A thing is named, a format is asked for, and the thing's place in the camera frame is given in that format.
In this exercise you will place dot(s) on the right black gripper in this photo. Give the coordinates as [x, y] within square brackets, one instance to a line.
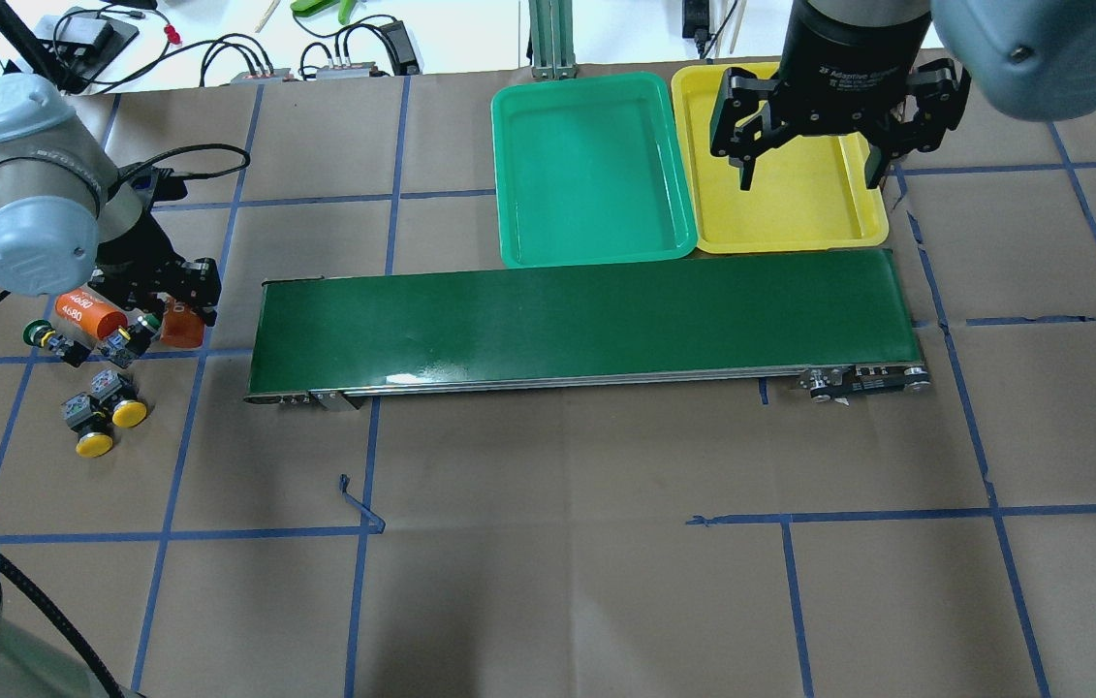
[843, 60]

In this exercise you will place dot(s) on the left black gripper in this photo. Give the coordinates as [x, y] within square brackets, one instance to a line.
[133, 265]

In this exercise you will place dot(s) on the orange cylinder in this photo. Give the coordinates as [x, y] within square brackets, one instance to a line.
[181, 327]
[91, 313]

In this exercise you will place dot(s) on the yellow push button switch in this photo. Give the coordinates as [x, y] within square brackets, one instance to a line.
[117, 393]

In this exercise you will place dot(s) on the green push button switch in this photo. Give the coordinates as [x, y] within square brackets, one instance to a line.
[128, 343]

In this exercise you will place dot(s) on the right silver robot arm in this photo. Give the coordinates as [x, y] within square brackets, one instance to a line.
[1032, 60]

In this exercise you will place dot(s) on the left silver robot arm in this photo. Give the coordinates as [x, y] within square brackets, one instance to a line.
[69, 217]

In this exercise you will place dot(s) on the yellow plastic tray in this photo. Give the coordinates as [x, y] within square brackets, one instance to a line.
[809, 194]

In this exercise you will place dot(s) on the green conveyor belt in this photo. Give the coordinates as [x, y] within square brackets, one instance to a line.
[835, 320]

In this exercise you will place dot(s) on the green plastic tray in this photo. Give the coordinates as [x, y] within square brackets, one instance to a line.
[588, 171]

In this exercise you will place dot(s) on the black power adapter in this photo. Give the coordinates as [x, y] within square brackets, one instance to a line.
[404, 56]

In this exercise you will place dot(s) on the aluminium frame post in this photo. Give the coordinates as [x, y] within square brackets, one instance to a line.
[551, 49]

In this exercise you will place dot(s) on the green handled reacher tool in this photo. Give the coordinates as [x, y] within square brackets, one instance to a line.
[345, 11]

